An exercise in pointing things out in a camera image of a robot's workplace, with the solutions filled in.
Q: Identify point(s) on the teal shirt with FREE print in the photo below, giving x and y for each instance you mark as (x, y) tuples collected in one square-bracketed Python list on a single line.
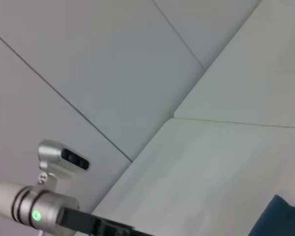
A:
[(280, 218)]

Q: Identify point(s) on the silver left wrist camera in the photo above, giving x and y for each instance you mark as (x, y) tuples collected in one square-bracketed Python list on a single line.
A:
[(56, 159)]

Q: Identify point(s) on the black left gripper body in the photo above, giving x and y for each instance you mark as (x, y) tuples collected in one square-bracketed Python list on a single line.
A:
[(88, 222)]

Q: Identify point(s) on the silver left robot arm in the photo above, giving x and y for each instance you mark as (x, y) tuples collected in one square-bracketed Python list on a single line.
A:
[(27, 209)]

